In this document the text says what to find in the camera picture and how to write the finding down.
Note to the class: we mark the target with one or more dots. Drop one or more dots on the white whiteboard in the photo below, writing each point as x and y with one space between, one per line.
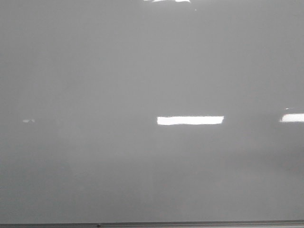
142 111

